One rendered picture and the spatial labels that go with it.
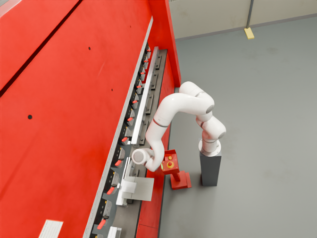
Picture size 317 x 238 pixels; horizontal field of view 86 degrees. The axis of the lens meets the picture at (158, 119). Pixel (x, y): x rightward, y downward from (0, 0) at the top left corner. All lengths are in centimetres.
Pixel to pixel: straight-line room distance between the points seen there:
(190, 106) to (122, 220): 120
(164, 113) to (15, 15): 68
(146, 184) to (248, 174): 149
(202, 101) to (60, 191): 80
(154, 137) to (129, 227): 98
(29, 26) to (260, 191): 257
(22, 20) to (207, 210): 237
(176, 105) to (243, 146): 204
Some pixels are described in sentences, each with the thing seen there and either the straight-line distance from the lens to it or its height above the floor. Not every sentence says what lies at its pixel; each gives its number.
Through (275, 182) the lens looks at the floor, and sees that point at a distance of 267.
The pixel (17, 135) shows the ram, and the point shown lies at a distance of 83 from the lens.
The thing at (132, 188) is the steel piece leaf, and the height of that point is 100.
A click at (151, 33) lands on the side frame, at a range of 286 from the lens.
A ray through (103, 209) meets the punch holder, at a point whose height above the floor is 127.
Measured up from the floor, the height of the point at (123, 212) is 87.
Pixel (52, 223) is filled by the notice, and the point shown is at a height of 167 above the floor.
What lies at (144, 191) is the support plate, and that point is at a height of 100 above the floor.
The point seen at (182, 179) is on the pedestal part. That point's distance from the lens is 242.
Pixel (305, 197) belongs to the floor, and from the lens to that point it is 273.
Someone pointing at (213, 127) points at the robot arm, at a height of 142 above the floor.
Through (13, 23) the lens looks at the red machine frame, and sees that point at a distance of 87.
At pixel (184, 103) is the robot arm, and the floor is 180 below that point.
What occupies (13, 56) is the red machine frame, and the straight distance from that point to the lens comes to 83.
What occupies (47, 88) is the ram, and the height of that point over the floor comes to 202.
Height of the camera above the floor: 244
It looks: 52 degrees down
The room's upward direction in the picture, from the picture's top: 22 degrees counter-clockwise
